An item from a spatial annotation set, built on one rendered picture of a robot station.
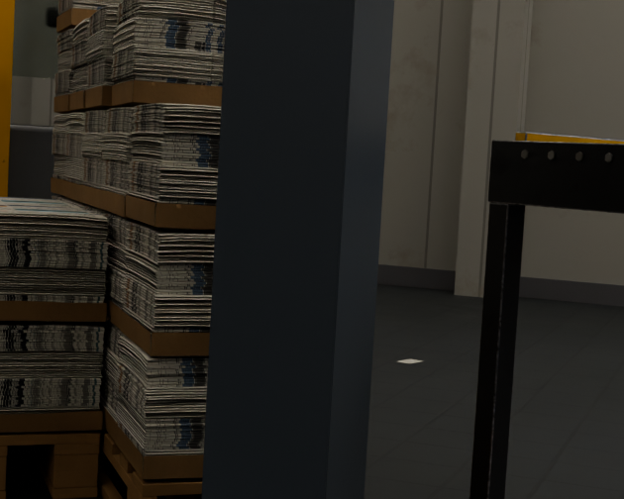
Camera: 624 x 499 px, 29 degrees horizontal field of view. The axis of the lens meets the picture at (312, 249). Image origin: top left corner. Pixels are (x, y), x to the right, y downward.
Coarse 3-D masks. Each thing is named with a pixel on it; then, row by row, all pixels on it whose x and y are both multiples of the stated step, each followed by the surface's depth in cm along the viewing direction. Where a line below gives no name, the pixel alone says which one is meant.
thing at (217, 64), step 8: (216, 0) 243; (224, 0) 243; (216, 8) 243; (224, 8) 243; (216, 16) 243; (224, 16) 243; (216, 24) 243; (224, 24) 244; (216, 32) 243; (224, 32) 243; (216, 40) 243; (224, 40) 244; (216, 48) 243; (216, 56) 243; (216, 64) 243; (216, 72) 243; (216, 80) 243
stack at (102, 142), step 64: (128, 128) 240; (192, 128) 213; (128, 192) 240; (192, 192) 214; (128, 256) 237; (192, 256) 216; (192, 320) 216; (128, 384) 231; (192, 384) 218; (192, 448) 219
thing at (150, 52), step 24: (144, 0) 238; (168, 0) 240; (192, 0) 241; (120, 24) 261; (144, 24) 238; (168, 24) 241; (192, 24) 241; (120, 48) 255; (144, 48) 238; (168, 48) 240; (192, 48) 242; (120, 72) 252; (144, 72) 239; (168, 72) 240; (192, 72) 242
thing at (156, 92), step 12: (120, 84) 253; (132, 84) 239; (144, 84) 239; (156, 84) 240; (168, 84) 240; (180, 84) 241; (192, 84) 242; (120, 96) 253; (132, 96) 239; (144, 96) 239; (156, 96) 240; (168, 96) 241; (180, 96) 241; (192, 96) 242; (204, 96) 243
